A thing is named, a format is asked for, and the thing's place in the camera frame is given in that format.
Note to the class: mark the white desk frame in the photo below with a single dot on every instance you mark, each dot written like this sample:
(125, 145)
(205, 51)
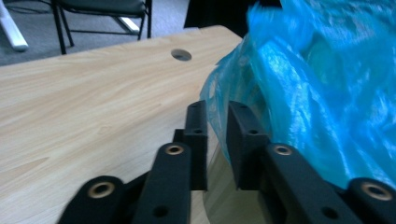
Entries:
(12, 34)

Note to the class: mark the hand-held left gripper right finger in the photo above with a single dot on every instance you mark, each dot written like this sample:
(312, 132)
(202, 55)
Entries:
(246, 149)

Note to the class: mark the dark curtain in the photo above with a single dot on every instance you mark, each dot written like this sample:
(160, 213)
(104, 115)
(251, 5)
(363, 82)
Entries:
(218, 15)

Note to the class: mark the black folding chair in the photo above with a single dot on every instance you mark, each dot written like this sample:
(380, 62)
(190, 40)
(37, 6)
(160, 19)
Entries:
(102, 6)

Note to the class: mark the blue plastic bag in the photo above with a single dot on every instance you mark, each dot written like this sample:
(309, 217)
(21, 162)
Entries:
(311, 93)

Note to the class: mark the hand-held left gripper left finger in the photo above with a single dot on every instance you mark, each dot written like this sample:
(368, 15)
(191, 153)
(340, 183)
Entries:
(197, 149)

